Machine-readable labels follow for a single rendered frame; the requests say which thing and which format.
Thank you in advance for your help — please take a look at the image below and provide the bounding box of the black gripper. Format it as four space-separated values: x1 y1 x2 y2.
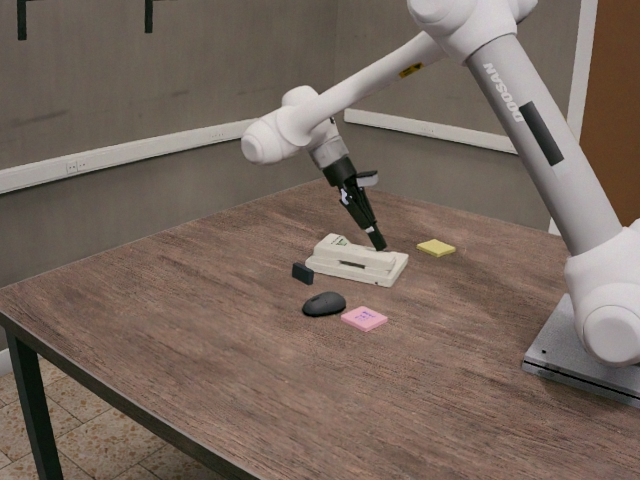
322 157 387 252

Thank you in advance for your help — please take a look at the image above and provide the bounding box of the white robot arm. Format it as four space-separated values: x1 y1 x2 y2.
241 0 640 367

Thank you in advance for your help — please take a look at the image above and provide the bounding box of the pink sticky note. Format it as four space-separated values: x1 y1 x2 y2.
341 306 387 332

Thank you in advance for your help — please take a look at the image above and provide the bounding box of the white desk phone body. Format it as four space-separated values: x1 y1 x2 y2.
305 233 408 287

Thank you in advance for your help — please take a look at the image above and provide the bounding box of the dark grey computer mouse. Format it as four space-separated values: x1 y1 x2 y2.
302 291 346 317

